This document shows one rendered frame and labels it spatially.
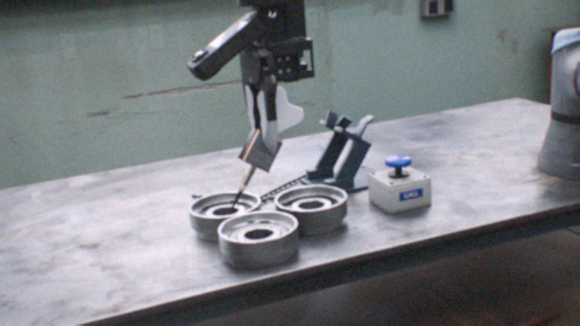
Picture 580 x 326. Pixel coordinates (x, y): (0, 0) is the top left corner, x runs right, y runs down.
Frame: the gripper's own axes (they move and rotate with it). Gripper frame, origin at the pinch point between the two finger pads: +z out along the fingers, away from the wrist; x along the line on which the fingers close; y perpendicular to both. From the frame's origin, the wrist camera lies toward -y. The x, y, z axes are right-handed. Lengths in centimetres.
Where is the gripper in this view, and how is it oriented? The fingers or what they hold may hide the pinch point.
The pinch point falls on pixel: (263, 142)
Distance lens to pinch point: 92.6
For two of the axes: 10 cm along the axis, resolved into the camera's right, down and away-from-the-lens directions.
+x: -4.0, -2.4, 8.9
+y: 9.1, -1.9, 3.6
